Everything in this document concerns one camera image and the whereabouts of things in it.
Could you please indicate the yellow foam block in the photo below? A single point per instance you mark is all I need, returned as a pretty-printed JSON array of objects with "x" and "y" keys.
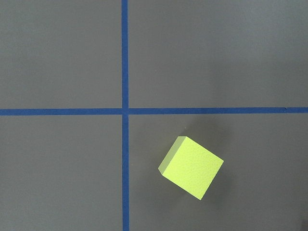
[{"x": 190, "y": 166}]

